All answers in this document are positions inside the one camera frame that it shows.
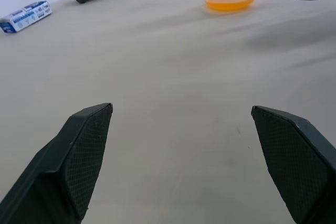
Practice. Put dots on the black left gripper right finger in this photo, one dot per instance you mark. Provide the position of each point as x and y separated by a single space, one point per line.
302 166

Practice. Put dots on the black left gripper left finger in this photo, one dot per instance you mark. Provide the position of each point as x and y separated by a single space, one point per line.
60 171

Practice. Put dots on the blue and white carton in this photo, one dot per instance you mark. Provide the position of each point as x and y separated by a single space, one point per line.
25 16

